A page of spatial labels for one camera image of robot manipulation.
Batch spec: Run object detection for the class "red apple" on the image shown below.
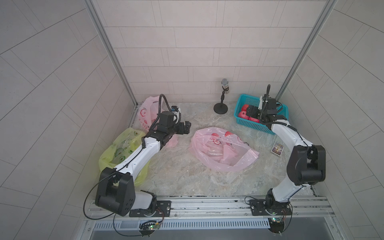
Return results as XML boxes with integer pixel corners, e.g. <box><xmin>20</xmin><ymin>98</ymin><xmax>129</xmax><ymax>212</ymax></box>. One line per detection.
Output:
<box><xmin>242</xmin><ymin>104</ymin><xmax>249</xmax><ymax>111</ymax></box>
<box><xmin>238</xmin><ymin>111</ymin><xmax>249</xmax><ymax>120</ymax></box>
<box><xmin>249</xmin><ymin>117</ymin><xmax>260</xmax><ymax>123</ymax></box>

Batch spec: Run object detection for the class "pink strawberry print plastic bag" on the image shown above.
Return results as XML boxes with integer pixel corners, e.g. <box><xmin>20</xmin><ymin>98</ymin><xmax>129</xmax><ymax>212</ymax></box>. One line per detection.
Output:
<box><xmin>138</xmin><ymin>96</ymin><xmax>179</xmax><ymax>148</ymax></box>

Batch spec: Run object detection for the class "plain pink plastic bag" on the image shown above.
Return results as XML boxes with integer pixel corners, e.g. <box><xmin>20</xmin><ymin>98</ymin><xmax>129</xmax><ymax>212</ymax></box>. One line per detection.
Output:
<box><xmin>189</xmin><ymin>127</ymin><xmax>260</xmax><ymax>172</ymax></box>

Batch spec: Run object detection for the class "yellow-green plastic bag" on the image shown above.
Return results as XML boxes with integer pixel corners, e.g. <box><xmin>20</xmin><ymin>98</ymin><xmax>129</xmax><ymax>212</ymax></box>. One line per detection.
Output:
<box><xmin>99</xmin><ymin>128</ymin><xmax>146</xmax><ymax>171</ymax></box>

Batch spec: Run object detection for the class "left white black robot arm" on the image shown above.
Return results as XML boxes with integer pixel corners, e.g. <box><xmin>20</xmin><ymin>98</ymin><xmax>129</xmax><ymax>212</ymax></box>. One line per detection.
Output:
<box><xmin>94</xmin><ymin>94</ymin><xmax>192</xmax><ymax>217</ymax></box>

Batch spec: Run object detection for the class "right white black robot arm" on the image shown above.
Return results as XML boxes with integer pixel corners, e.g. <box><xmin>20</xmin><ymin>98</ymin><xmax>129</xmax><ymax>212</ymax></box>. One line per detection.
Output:
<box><xmin>257</xmin><ymin>85</ymin><xmax>326</xmax><ymax>215</ymax></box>

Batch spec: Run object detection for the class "teal plastic basket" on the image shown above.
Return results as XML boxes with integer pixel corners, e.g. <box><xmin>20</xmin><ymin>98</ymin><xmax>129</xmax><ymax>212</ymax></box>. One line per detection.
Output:
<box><xmin>234</xmin><ymin>94</ymin><xmax>275</xmax><ymax>135</ymax></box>

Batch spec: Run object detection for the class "small printed card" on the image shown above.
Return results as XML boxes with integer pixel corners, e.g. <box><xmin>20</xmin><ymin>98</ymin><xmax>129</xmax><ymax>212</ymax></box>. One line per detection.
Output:
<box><xmin>271</xmin><ymin>142</ymin><xmax>284</xmax><ymax>157</ymax></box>

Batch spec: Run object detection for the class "microphone on black stand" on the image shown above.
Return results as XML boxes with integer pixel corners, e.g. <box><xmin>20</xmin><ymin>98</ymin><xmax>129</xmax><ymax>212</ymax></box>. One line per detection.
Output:
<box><xmin>214</xmin><ymin>79</ymin><xmax>229</xmax><ymax>115</ymax></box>

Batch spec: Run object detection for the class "left circuit board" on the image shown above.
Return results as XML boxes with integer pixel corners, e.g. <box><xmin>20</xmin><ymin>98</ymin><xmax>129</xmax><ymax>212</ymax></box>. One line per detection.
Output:
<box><xmin>139</xmin><ymin>220</ymin><xmax>163</xmax><ymax>237</ymax></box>

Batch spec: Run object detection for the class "circuit board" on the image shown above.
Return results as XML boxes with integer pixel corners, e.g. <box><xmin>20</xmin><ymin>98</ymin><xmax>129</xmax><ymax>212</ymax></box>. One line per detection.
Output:
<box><xmin>139</xmin><ymin>220</ymin><xmax>163</xmax><ymax>237</ymax></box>
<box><xmin>268</xmin><ymin>218</ymin><xmax>285</xmax><ymax>235</ymax></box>

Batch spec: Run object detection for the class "right circuit board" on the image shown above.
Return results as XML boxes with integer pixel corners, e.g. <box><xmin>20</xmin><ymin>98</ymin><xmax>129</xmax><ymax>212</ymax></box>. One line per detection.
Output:
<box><xmin>268</xmin><ymin>218</ymin><xmax>285</xmax><ymax>235</ymax></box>

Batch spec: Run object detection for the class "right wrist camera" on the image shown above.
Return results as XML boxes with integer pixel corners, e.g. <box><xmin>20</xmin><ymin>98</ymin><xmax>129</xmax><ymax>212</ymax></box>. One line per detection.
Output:
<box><xmin>258</xmin><ymin>96</ymin><xmax>265</xmax><ymax>110</ymax></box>

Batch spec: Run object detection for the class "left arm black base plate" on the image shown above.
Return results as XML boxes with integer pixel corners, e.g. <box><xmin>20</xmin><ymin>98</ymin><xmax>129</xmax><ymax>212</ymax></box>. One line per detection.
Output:
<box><xmin>129</xmin><ymin>201</ymin><xmax>172</xmax><ymax>218</ymax></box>

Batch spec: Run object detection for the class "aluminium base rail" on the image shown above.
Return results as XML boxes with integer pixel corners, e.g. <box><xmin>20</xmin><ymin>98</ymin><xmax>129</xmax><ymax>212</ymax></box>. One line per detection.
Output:
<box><xmin>83</xmin><ymin>196</ymin><xmax>335</xmax><ymax>222</ymax></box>

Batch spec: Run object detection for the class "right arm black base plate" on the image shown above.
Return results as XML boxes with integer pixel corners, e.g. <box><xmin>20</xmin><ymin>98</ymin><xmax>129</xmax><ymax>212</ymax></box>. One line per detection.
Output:
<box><xmin>249</xmin><ymin>199</ymin><xmax>293</xmax><ymax>216</ymax></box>

